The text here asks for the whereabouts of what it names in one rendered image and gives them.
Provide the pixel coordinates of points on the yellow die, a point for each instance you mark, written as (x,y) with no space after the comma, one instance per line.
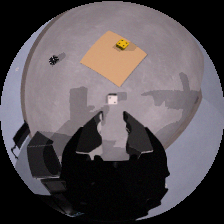
(122,44)

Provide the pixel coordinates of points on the tan square mat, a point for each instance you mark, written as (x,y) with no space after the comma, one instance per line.
(111,62)

